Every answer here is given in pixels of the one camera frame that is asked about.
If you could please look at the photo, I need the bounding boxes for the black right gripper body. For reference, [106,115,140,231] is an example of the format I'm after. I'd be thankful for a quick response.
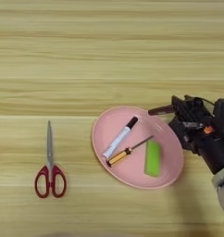
[191,121,224,176]

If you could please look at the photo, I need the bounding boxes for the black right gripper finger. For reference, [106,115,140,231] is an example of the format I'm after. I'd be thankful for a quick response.
[173,106,212,125]
[170,94,209,114]

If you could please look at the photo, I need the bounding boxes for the green eraser block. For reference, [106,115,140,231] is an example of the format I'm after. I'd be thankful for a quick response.
[143,140,162,178]

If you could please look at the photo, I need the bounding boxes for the white marker with black cap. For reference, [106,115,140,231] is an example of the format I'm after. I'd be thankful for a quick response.
[102,116,139,159]

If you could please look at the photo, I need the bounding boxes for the pink oval plate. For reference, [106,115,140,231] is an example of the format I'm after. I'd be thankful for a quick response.
[91,106,185,190]

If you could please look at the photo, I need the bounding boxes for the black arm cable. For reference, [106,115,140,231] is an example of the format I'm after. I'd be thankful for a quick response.
[200,96,217,107]

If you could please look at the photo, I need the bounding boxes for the yellow handled screwdriver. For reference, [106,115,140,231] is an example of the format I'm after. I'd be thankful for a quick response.
[106,135,155,168]

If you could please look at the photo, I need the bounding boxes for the red handled scissors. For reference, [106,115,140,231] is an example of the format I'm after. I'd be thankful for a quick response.
[34,119,68,199]

